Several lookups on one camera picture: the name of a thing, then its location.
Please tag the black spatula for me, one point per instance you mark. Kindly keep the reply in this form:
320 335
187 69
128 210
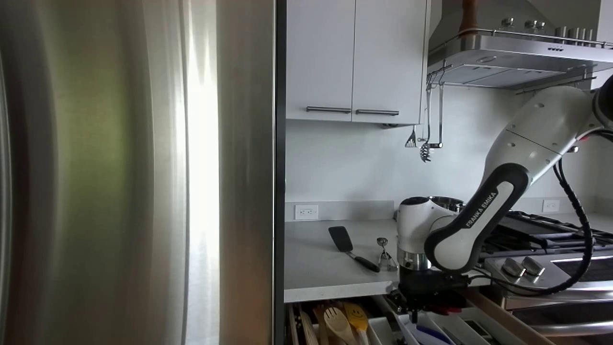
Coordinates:
341 238

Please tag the silver pot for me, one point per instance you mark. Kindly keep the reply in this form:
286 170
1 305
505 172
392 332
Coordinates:
448 202

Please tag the hanging slotted turner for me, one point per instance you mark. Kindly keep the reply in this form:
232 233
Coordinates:
411 141

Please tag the black stove burner grate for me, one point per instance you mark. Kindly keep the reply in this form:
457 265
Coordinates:
536 230

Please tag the stainless steel stove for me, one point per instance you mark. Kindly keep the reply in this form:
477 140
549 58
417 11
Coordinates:
565 268

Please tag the red utensil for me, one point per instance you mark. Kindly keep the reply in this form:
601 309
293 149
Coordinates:
448 310

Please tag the silver utensil rod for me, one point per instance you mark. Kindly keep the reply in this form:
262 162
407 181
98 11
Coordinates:
479 85

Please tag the wooden drawer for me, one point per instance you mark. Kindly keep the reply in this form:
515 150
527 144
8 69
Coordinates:
345 330

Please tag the yellow smiley spatula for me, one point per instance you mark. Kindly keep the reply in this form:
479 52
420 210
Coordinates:
357 317

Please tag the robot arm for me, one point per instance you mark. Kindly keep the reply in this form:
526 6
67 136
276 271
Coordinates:
527 139

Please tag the blue utensil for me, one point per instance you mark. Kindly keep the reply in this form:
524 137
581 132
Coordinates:
433 334

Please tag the white cabinet door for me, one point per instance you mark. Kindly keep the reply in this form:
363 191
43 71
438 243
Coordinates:
389 52
320 52

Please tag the white wall socket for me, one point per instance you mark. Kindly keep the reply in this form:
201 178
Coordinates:
306 212
550 205

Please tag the hanging pasta spoon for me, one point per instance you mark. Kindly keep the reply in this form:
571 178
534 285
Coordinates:
425 152

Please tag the row of silver shakers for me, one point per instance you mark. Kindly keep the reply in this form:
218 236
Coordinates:
550 29

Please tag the stove knob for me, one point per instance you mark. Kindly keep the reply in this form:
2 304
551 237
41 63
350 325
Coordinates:
533 266
513 267

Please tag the silver ice cream scoop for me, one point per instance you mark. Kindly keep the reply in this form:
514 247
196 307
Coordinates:
384 256

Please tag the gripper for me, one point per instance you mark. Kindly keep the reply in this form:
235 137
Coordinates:
426 287

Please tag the hanging metal utensil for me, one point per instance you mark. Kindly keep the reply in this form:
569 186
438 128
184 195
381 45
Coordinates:
439 120

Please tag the white wall cabinet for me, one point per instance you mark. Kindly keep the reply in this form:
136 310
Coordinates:
354 57

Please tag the white drawer organiser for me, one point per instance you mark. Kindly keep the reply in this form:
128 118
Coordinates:
469 330

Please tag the stainless steel range hood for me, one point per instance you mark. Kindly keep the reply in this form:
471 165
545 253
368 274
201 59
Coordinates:
517 57

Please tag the wooden pepper mill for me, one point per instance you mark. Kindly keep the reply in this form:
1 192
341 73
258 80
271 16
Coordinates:
469 17

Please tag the wooden utensil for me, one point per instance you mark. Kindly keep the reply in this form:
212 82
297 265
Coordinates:
307 330

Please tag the wooden slotted spoon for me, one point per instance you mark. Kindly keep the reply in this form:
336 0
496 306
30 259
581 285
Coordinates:
337 326

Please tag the stainless steel refrigerator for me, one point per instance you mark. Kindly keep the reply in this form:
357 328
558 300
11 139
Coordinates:
119 172

